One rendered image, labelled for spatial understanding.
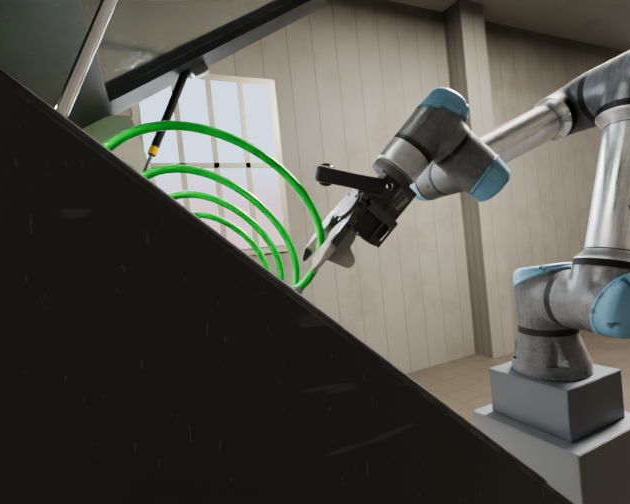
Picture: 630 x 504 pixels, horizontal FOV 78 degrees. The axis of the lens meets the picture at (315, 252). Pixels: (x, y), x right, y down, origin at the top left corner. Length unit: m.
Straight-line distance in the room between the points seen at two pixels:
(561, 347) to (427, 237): 2.90
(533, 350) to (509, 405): 0.14
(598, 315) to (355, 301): 2.63
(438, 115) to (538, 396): 0.60
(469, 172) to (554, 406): 0.50
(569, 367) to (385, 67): 3.28
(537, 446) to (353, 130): 2.91
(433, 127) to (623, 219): 0.39
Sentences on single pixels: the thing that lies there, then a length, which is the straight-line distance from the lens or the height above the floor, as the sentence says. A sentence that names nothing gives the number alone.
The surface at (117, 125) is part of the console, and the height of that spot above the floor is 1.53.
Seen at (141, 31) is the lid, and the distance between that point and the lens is 0.82.
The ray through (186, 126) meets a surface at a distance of 0.63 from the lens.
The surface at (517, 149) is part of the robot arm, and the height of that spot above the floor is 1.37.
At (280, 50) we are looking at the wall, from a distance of 3.44.
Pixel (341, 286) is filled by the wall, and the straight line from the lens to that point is 3.24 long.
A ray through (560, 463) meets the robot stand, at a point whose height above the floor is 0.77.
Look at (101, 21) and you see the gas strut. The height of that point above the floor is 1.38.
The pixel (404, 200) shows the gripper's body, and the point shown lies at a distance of 0.67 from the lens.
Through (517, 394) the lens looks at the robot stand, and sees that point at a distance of 0.99.
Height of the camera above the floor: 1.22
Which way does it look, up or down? 1 degrees down
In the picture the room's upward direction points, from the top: 6 degrees counter-clockwise
